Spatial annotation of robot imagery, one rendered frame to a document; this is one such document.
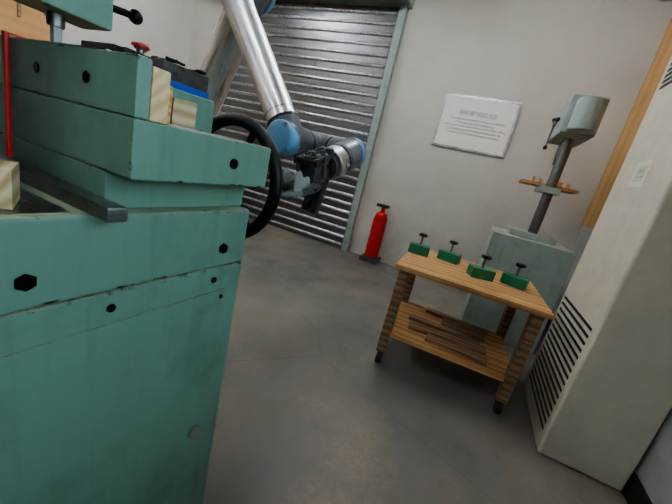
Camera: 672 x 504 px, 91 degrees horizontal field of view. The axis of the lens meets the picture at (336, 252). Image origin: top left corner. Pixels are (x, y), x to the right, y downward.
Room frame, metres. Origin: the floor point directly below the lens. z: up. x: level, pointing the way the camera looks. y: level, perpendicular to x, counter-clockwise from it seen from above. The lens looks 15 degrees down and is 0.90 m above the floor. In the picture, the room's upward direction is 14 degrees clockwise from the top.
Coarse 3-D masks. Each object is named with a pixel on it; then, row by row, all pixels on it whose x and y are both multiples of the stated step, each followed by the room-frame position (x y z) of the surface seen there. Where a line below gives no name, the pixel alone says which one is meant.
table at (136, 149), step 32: (0, 96) 0.43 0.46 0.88; (32, 96) 0.40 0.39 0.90; (0, 128) 0.43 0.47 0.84; (32, 128) 0.40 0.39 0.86; (64, 128) 0.37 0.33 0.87; (96, 128) 0.34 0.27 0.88; (128, 128) 0.32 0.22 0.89; (160, 128) 0.35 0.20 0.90; (96, 160) 0.34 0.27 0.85; (128, 160) 0.32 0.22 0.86; (160, 160) 0.35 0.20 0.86; (192, 160) 0.38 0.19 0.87; (224, 160) 0.43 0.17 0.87; (256, 160) 0.48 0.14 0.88
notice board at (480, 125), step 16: (448, 96) 3.29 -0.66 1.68; (464, 96) 3.24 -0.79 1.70; (448, 112) 3.27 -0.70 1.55; (464, 112) 3.22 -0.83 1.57; (480, 112) 3.18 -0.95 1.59; (496, 112) 3.13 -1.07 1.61; (512, 112) 3.09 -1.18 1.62; (448, 128) 3.26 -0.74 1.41; (464, 128) 3.21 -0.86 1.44; (480, 128) 3.16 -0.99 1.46; (496, 128) 3.12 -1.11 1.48; (512, 128) 3.07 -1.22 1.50; (432, 144) 3.30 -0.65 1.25; (448, 144) 3.24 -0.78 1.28; (464, 144) 3.19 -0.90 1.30; (480, 144) 3.15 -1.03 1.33; (496, 144) 3.10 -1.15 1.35
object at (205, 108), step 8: (176, 96) 0.61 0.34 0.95; (184, 96) 0.63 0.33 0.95; (192, 96) 0.64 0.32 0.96; (200, 104) 0.66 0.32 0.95; (208, 104) 0.68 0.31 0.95; (200, 112) 0.66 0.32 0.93; (208, 112) 0.68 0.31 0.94; (200, 120) 0.66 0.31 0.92; (208, 120) 0.68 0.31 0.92; (200, 128) 0.67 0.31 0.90; (208, 128) 0.68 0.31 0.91
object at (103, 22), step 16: (16, 0) 0.44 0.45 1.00; (32, 0) 0.42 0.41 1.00; (48, 0) 0.42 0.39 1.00; (64, 0) 0.44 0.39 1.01; (80, 0) 0.45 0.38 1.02; (96, 0) 0.47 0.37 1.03; (112, 0) 0.49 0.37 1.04; (48, 16) 0.45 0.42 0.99; (64, 16) 0.46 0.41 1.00; (80, 16) 0.45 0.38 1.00; (96, 16) 0.47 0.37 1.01; (112, 16) 0.49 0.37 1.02
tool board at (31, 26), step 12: (0, 0) 2.79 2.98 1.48; (12, 0) 2.86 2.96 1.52; (0, 12) 2.79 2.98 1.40; (12, 12) 2.86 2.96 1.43; (24, 12) 2.93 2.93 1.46; (36, 12) 3.01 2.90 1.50; (0, 24) 2.79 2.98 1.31; (12, 24) 2.86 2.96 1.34; (24, 24) 2.93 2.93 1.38; (36, 24) 3.00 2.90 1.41; (12, 36) 2.86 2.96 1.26; (24, 36) 2.93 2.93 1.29; (36, 36) 3.00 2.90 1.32; (48, 36) 3.08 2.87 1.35
